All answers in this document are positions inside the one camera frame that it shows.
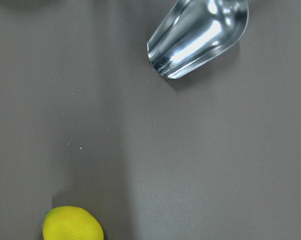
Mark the metal ice scoop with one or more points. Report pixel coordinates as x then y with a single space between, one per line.
193 33

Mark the yellow lemon lower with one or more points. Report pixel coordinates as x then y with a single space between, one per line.
71 223

